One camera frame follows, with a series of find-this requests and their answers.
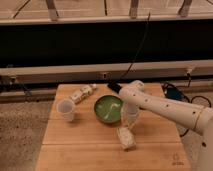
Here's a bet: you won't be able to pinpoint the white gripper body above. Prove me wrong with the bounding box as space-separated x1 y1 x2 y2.
121 102 139 129

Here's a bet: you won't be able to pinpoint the white sponge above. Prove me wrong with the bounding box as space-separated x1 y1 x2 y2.
117 127 136 150

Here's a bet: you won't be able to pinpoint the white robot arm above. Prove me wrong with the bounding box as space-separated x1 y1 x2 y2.
119 81 213 171

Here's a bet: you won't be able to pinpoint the green bowl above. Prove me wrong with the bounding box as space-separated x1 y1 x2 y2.
94 95 123 124

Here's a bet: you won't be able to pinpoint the black rectangular device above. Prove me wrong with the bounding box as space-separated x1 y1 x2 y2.
107 83 122 93

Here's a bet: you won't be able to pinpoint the blue power box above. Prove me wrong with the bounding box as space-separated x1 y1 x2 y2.
166 88 182 100

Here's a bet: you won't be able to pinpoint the white plastic bottle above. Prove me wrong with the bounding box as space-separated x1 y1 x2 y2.
70 84 97 104

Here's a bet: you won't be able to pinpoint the clear plastic cup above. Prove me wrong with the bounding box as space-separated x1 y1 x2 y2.
56 99 75 122

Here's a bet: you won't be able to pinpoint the black floor cables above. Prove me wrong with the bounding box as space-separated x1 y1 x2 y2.
161 82 212 138

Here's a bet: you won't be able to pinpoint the black cable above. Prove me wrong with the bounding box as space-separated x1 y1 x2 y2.
119 12 152 84

